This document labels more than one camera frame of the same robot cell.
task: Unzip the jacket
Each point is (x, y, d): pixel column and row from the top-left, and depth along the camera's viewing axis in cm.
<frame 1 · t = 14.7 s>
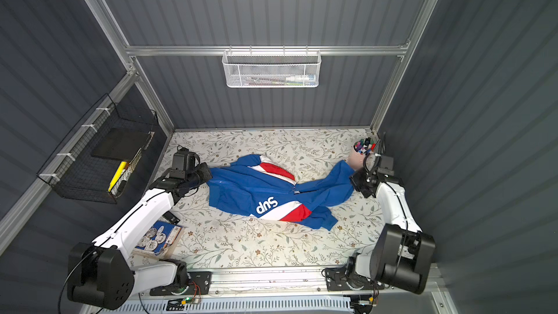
left hand: (209, 170, 84), fingers closed
right hand: (354, 179, 86), fingers closed
blue red white jacket: (257, 186, 93), point 6 cm above the table
pink pen cup: (360, 149, 98), point 13 cm above the table

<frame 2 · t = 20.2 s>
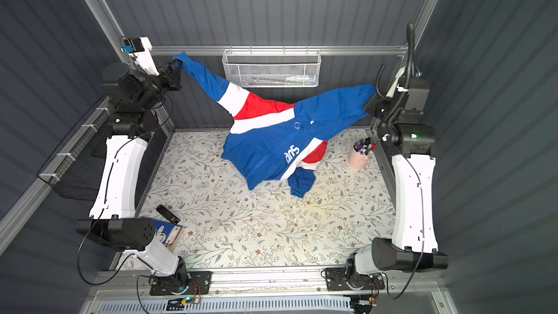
left hand: (181, 57, 60), fingers closed
right hand: (379, 93, 62), fingers closed
blue red white jacket: (271, 139, 83), point 27 cm above the table
the other named things where they were.

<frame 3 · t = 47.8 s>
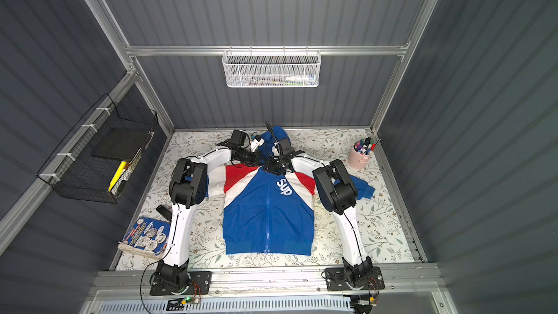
left hand: (272, 164, 101), fingers closed
right hand: (266, 167, 100), fingers open
blue red white jacket: (267, 212, 91), on the table
the other named things where they were.

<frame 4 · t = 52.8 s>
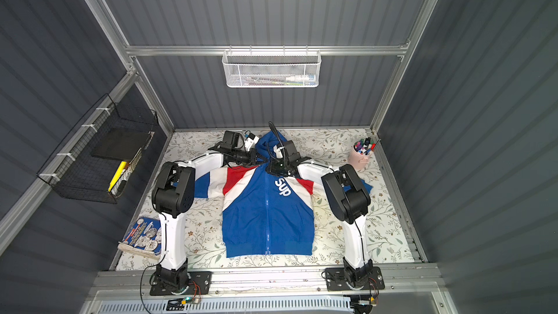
left hand: (271, 162, 94), fingers closed
right hand: (267, 167, 96), fingers closed
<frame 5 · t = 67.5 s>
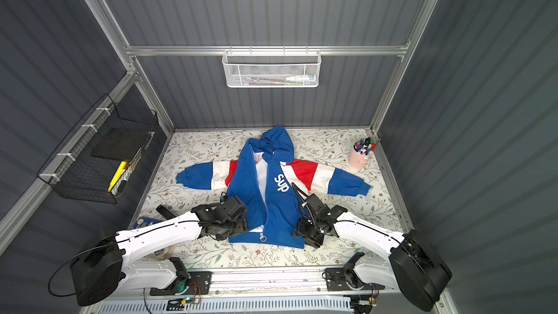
left hand: (243, 231, 81), fingers open
right hand: (297, 237, 81), fingers open
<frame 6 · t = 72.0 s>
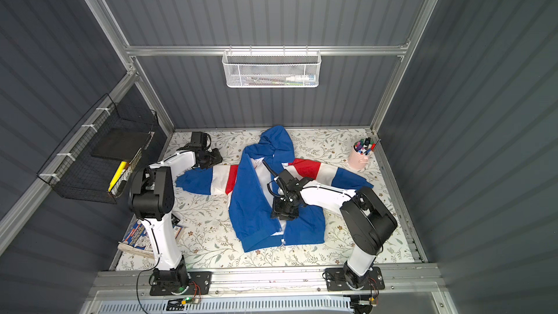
left hand: (223, 158, 102), fingers open
right hand: (275, 216, 85), fingers open
blue red white jacket: (249, 201, 92), point 3 cm above the table
the other named things where they were.

